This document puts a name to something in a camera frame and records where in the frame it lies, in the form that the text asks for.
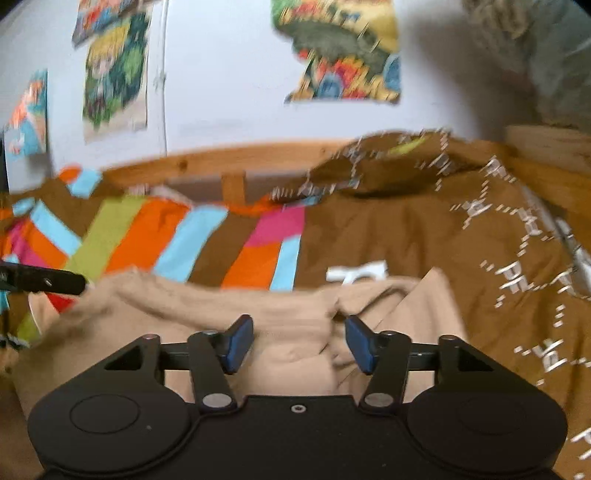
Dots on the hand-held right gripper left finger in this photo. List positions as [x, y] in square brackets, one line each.
[238, 345]

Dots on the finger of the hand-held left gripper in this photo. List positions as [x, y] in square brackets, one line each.
[41, 279]

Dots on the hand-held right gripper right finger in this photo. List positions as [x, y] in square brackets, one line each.
[361, 345]

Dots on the beige hooded jacket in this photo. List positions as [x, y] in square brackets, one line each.
[152, 314]

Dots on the colourful striped cartoon blanket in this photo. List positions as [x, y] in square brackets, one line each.
[152, 240]

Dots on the brown patterned duvet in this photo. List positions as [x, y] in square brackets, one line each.
[438, 240]

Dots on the brown patterned pillow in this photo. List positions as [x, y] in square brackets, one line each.
[392, 161]

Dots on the anime girl wall poster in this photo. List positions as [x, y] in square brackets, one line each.
[28, 115]

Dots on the wooden bed frame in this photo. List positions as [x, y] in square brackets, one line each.
[198, 161]

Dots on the blond chibi wall poster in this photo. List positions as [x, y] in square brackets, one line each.
[117, 78]

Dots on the white wall pipe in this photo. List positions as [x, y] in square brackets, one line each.
[163, 83]

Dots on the colourful landscape wall poster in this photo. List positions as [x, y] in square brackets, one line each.
[344, 50]

